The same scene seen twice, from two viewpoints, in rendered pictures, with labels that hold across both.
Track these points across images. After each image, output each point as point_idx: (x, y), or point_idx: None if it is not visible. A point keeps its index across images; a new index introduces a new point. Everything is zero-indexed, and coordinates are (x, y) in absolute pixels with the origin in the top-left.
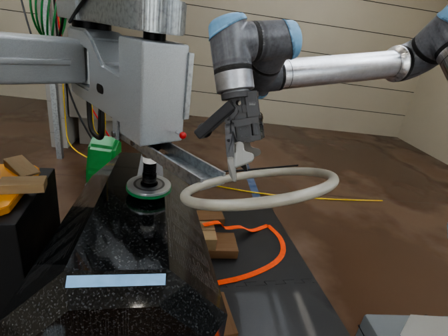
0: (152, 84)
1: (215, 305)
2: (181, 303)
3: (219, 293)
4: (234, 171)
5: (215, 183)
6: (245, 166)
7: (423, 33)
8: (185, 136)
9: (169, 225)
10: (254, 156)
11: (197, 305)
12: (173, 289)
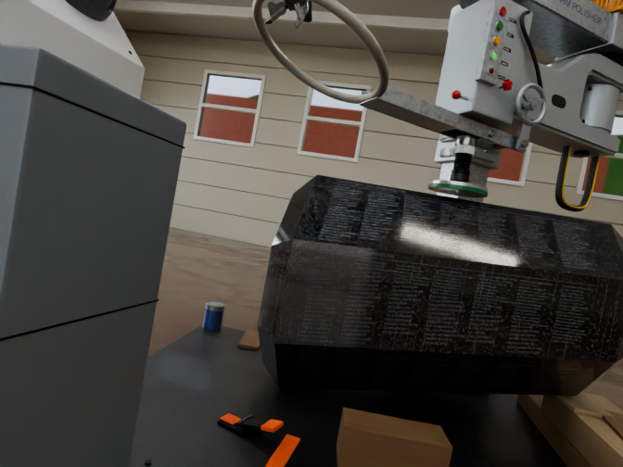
0: (451, 50)
1: (298, 221)
2: (297, 200)
3: (324, 240)
4: (268, 18)
5: (367, 95)
6: (296, 23)
7: None
8: (453, 93)
9: (391, 190)
10: (296, 12)
11: (297, 210)
12: (304, 189)
